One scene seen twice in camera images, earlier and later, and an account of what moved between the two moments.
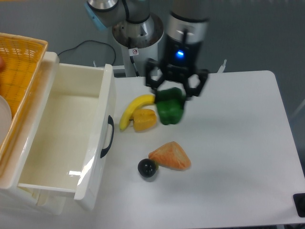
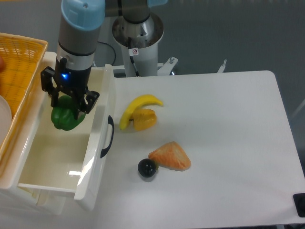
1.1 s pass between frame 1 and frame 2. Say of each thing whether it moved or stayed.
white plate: stayed
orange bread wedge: stayed
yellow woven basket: stayed
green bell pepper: moved
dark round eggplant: stayed
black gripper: moved
